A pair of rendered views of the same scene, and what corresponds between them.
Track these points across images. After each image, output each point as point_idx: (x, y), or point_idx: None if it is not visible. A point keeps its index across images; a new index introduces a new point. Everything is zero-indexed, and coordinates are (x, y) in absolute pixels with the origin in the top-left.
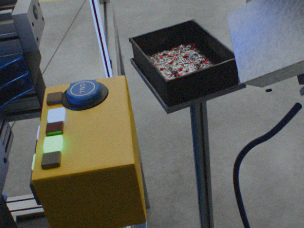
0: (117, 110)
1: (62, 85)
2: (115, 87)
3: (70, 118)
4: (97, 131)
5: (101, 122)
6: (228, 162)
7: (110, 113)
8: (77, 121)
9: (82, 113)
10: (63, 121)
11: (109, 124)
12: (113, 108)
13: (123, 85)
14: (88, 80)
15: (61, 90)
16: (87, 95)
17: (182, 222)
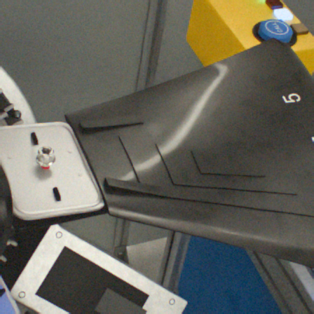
0: (233, 19)
1: (305, 45)
2: (251, 41)
3: (270, 15)
4: (238, 3)
5: (240, 10)
6: None
7: (237, 17)
8: (261, 12)
9: (263, 18)
10: (273, 12)
11: (233, 8)
12: (239, 22)
13: (244, 43)
14: (277, 34)
15: (301, 41)
16: (267, 20)
17: None
